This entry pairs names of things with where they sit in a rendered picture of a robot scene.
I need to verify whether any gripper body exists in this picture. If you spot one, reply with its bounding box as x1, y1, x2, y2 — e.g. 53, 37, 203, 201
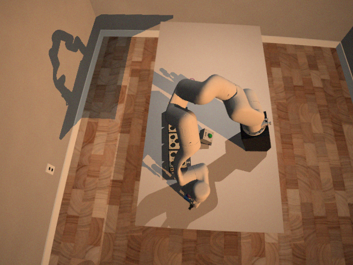
189, 197, 200, 208

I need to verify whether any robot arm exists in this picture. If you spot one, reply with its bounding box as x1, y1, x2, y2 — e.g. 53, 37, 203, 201
165, 75, 271, 204

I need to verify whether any tan bucket adapter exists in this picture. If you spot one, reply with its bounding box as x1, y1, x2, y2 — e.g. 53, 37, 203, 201
169, 133, 180, 151
169, 125, 177, 134
169, 151, 186, 171

